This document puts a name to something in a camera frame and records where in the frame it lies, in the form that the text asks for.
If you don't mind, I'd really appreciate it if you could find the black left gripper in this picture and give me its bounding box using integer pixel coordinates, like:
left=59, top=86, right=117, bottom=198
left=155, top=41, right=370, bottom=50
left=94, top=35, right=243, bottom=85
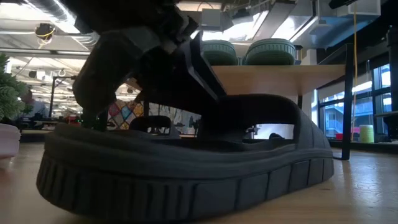
left=124, top=18, right=228, bottom=116

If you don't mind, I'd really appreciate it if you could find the pink rubber slide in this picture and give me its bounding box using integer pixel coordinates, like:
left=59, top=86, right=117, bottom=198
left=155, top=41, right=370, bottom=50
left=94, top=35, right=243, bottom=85
left=0, top=123, right=21, bottom=160

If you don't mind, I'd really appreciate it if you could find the colourful patterned panel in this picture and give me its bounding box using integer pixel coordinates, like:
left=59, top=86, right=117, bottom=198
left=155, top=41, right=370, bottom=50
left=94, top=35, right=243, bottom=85
left=107, top=99, right=146, bottom=131

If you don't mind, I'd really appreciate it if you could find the black metal stand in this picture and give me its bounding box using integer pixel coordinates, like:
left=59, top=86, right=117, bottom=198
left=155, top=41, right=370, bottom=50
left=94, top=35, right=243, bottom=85
left=50, top=75, right=77, bottom=119

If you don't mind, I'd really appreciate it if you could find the black round ceiling fixture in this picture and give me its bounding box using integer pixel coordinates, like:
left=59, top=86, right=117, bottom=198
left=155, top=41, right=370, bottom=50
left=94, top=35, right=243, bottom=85
left=34, top=23, right=56, bottom=40

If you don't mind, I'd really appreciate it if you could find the person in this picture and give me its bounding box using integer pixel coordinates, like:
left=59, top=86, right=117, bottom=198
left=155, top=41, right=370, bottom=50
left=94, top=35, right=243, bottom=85
left=19, top=89, right=50, bottom=119

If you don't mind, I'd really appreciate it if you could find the green artificial plant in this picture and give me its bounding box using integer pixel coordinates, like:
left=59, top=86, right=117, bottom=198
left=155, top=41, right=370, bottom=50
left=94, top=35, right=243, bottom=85
left=0, top=53, right=29, bottom=122

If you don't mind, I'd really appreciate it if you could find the yellow-green cylinder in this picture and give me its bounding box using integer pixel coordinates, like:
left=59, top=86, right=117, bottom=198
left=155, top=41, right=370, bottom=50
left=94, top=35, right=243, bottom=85
left=359, top=124, right=375, bottom=144

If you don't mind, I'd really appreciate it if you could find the yellow hanging cord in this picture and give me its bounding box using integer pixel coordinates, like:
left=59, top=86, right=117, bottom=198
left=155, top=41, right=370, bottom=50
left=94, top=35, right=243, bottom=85
left=351, top=2, right=358, bottom=141

